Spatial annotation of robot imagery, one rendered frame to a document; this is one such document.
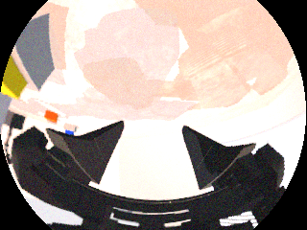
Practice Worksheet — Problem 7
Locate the orange block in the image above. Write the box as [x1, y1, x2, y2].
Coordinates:
[45, 110, 58, 123]

